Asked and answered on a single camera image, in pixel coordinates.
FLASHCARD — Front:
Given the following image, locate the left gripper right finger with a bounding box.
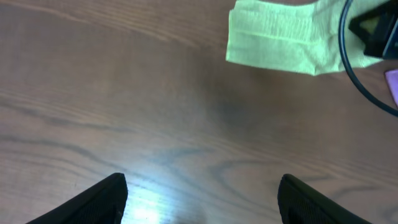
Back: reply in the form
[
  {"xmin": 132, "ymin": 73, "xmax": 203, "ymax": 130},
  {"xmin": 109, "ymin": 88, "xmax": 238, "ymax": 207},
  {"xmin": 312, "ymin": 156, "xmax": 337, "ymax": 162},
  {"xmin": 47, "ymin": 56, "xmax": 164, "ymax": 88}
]
[{"xmin": 277, "ymin": 174, "xmax": 371, "ymax": 224}]

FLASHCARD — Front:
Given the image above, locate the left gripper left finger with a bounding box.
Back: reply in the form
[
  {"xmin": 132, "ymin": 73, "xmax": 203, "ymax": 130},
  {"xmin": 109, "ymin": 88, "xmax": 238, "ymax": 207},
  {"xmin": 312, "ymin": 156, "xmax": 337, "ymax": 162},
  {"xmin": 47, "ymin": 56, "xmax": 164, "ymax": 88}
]
[{"xmin": 27, "ymin": 173, "xmax": 128, "ymax": 224}]

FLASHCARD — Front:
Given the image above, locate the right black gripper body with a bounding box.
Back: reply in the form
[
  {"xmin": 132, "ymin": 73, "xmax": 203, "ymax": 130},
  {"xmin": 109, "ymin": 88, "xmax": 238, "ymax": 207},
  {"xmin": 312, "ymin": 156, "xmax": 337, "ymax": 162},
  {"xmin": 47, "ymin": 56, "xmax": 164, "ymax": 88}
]
[{"xmin": 349, "ymin": 1, "xmax": 397, "ymax": 59}]

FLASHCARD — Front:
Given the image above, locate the lime green microfiber cloth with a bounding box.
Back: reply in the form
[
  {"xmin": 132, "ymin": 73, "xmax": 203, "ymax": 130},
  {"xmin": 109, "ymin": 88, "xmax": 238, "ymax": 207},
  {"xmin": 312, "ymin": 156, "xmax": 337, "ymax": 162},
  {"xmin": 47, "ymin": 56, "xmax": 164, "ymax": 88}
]
[{"xmin": 225, "ymin": 0, "xmax": 389, "ymax": 77}]

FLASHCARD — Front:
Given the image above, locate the purple microfiber cloth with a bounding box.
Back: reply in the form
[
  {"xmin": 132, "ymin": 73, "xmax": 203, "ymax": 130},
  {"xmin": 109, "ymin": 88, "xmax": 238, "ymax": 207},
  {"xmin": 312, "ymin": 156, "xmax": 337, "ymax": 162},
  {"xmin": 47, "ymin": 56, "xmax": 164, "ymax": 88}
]
[{"xmin": 385, "ymin": 70, "xmax": 398, "ymax": 106}]

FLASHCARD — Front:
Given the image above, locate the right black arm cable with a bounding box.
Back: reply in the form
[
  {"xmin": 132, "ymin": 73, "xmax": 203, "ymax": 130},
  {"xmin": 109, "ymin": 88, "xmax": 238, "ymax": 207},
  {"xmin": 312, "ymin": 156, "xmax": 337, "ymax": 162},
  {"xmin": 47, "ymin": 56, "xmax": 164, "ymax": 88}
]
[{"xmin": 338, "ymin": 0, "xmax": 398, "ymax": 118}]

